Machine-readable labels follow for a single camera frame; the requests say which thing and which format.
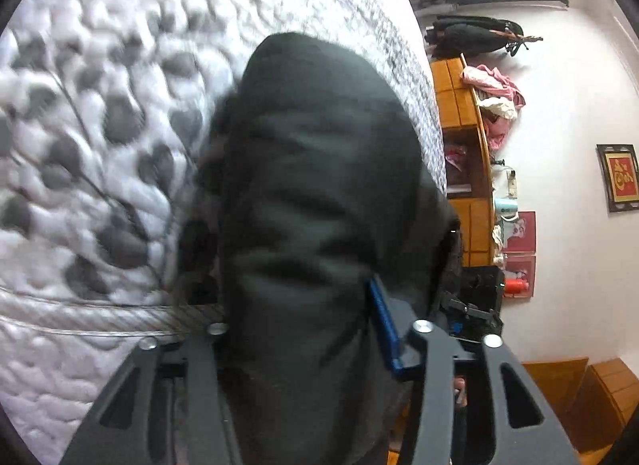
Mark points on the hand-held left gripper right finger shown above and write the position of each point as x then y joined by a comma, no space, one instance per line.
384,325

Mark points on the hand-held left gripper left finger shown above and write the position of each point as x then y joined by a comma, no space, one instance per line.
199,362

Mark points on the black pants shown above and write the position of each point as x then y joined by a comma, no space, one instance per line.
309,195

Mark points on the red bottle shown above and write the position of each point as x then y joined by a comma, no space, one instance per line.
516,286

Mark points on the teal cup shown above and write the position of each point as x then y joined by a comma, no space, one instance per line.
506,208

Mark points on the red patterned cloth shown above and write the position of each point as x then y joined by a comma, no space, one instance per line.
455,158

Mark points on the wooden box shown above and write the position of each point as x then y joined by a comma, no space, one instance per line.
604,405

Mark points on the wooden shelf cabinet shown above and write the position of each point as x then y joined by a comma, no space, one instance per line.
459,105

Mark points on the pink clothes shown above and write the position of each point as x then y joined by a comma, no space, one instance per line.
494,80

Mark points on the grey quilted bedspread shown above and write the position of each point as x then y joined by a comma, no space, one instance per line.
100,95

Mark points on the red wall poster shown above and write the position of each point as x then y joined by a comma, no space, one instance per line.
524,233
521,268

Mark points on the framed wall picture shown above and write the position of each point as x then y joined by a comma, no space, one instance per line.
621,178

